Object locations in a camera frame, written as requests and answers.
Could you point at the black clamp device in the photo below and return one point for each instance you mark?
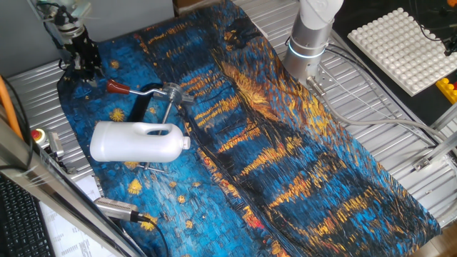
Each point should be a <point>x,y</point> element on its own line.
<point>450,46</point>

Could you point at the red emergency stop button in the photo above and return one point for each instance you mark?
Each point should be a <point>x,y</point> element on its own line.
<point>43,137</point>

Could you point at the aluminium frame bar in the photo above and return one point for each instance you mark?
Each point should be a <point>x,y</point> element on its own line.
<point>53,192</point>

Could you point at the aluminium profile strut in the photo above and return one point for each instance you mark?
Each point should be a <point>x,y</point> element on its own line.
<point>439,150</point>

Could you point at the yellow toy brick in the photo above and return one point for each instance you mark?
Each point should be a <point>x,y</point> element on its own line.
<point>447,91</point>

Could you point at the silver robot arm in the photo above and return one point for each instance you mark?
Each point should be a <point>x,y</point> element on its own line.
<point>310,35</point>

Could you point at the black keyboard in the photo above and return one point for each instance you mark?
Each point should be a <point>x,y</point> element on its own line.
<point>21,221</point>

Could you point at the thin metal rod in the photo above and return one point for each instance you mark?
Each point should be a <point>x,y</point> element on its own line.
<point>166,114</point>

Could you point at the orange tube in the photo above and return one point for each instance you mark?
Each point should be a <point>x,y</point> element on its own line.
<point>9,107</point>

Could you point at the white plastic jug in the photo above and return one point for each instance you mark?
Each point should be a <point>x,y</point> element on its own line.
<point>132,142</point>

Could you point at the white studded baseplate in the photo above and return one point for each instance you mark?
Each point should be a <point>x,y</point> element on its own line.
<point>400,50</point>

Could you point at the metal base mounting plate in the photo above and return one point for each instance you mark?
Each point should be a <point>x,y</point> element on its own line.
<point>326,80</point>

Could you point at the printed paper sheet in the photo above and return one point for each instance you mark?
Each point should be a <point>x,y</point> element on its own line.
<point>68,239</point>

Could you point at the starry night painted cloth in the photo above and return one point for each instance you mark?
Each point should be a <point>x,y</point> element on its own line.
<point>285,160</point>

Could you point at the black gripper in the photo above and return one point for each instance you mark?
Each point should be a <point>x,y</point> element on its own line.
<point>85,50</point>

